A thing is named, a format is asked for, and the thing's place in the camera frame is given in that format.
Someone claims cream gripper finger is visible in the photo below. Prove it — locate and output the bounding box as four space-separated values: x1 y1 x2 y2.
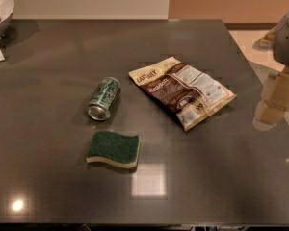
257 66 289 125

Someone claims green soda can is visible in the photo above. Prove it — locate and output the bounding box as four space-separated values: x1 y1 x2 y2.
88 77 120 121

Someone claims brown and cream snack bag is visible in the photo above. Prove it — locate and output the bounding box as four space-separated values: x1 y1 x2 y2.
129 57 236 131

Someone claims green and yellow sponge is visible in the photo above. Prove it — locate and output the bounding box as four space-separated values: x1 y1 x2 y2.
86 131 141 168

